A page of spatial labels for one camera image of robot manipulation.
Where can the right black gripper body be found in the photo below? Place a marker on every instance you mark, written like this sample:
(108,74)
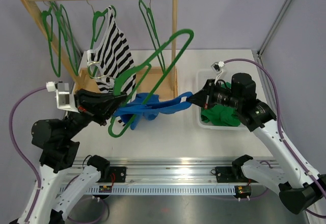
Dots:
(217,95)

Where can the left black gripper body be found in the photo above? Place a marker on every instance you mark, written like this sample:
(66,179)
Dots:
(93,114)

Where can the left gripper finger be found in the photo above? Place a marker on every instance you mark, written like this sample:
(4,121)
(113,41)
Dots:
(87,98)
(105,113)

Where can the green tank top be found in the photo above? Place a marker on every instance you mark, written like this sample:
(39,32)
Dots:
(220,116)

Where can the blue tank top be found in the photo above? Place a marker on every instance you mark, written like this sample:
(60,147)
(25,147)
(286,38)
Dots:
(152,108)

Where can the black white striped tank top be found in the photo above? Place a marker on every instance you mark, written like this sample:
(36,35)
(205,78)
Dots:
(111,57)

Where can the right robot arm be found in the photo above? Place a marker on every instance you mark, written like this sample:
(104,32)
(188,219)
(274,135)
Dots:
(298,185)

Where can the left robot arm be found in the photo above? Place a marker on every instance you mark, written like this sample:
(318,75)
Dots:
(54,137)

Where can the white plastic basket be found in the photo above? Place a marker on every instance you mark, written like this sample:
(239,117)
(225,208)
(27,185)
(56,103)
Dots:
(201,77)

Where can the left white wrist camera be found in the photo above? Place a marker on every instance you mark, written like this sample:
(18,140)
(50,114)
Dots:
(64,99)

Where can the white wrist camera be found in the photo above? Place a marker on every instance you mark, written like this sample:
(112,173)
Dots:
(219,69)
(64,99)

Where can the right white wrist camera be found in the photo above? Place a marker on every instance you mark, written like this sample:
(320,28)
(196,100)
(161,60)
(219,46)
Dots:
(219,69)

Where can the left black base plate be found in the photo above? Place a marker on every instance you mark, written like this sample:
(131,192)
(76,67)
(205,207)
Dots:
(115,173)

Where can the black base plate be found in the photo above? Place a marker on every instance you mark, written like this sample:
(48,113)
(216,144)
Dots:
(225,174)
(115,173)

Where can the aluminium mounting rail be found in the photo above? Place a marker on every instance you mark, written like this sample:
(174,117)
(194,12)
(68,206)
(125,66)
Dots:
(170,171)

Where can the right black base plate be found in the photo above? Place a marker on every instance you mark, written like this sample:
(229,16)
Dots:
(225,174)

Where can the white slotted cable duct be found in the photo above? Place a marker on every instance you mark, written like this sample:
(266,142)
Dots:
(162,190)

